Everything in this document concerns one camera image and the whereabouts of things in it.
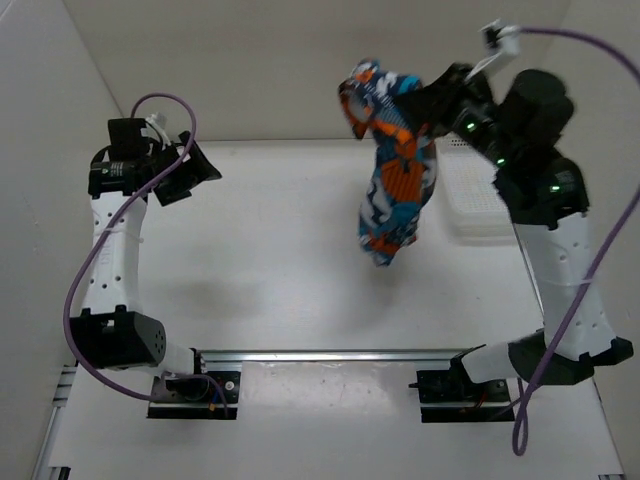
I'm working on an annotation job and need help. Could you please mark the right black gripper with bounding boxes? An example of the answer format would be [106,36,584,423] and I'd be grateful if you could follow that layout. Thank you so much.
[388,64,514,167]

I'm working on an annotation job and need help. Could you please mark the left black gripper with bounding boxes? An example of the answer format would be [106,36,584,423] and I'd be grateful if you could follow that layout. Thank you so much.
[142,131,221,206]

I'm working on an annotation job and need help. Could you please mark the colourful patterned shorts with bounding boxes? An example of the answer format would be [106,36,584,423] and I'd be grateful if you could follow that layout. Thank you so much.
[338,58,437,267]

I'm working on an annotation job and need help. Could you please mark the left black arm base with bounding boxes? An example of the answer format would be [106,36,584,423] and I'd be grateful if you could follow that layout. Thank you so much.
[147,360,242,421]

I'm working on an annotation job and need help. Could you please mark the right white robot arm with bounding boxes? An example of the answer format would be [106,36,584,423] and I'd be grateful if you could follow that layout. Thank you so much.
[394,63,634,400]

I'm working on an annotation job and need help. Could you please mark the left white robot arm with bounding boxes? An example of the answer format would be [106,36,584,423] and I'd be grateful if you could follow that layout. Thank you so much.
[70,113,222,400]

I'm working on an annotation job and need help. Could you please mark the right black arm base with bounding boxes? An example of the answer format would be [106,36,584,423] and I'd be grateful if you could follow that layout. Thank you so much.
[408,347,515,424]

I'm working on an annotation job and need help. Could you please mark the white perforated plastic basket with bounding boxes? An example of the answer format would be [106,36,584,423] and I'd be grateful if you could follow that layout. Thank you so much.
[436,135,516,246]

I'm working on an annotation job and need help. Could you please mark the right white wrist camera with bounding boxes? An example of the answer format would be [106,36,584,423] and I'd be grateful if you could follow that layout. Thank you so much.
[466,19,521,81]

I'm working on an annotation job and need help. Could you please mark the aluminium front rail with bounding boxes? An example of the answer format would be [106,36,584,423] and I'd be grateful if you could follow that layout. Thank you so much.
[201,349,461,364]

